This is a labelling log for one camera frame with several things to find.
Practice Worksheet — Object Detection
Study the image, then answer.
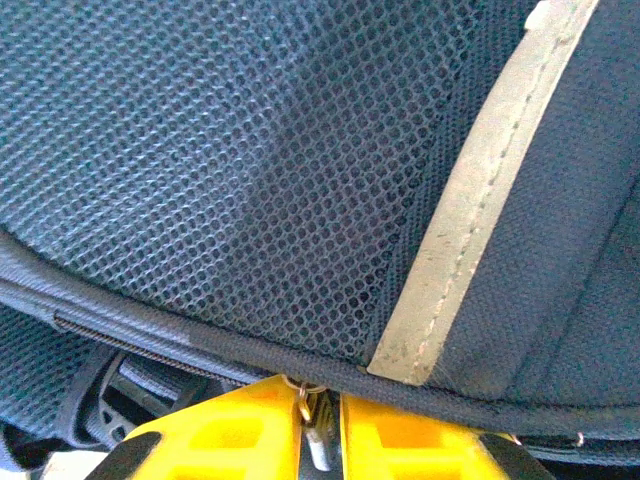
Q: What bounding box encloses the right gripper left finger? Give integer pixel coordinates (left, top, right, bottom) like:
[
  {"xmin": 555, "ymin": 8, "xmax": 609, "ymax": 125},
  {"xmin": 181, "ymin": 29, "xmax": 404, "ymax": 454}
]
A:
[{"xmin": 85, "ymin": 373, "xmax": 307, "ymax": 480}]

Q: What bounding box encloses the navy blue backpack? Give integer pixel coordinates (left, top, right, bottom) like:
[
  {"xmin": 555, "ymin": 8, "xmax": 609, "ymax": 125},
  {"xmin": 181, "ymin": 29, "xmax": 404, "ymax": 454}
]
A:
[{"xmin": 0, "ymin": 0, "xmax": 640, "ymax": 480}]

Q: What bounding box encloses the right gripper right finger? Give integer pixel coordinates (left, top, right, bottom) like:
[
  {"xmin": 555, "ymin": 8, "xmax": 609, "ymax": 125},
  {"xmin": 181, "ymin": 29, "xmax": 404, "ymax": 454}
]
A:
[{"xmin": 338, "ymin": 393, "xmax": 557, "ymax": 480}]

